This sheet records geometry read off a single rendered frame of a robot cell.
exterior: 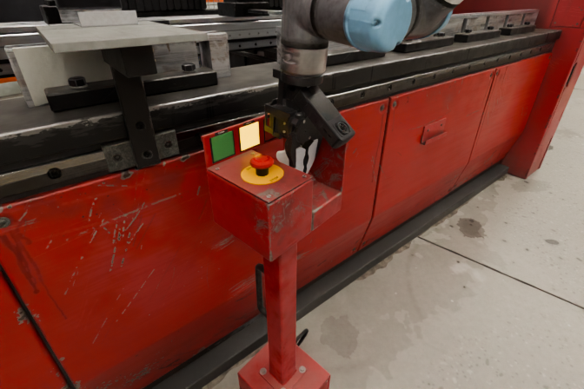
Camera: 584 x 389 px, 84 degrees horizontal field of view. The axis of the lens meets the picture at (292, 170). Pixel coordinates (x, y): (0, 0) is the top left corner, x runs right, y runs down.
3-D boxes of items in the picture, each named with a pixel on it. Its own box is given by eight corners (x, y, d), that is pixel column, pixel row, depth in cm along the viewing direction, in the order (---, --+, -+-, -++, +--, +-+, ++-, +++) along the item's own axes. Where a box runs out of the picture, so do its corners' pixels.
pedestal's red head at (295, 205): (271, 263, 53) (267, 167, 44) (213, 222, 62) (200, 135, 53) (341, 209, 65) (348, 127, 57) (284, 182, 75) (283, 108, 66)
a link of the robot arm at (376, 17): (436, -15, 40) (368, -21, 47) (382, -17, 34) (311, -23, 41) (420, 50, 44) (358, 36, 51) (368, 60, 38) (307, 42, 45)
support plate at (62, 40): (54, 53, 35) (50, 43, 34) (37, 32, 53) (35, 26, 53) (208, 40, 45) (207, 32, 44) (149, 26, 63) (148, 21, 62)
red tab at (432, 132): (425, 145, 120) (428, 128, 116) (420, 143, 121) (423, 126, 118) (446, 135, 128) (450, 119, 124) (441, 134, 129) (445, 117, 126)
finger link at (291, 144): (299, 159, 62) (302, 117, 57) (306, 162, 61) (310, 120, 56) (282, 168, 58) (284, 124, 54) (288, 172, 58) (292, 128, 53)
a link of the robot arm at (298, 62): (337, 46, 51) (304, 52, 46) (334, 75, 54) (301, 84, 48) (301, 38, 55) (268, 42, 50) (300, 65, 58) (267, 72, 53)
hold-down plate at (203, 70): (52, 113, 53) (45, 95, 51) (49, 104, 57) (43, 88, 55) (218, 84, 69) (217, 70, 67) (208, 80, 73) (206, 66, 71)
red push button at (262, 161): (262, 185, 52) (261, 166, 50) (245, 177, 54) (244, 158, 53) (279, 176, 55) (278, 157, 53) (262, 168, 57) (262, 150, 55)
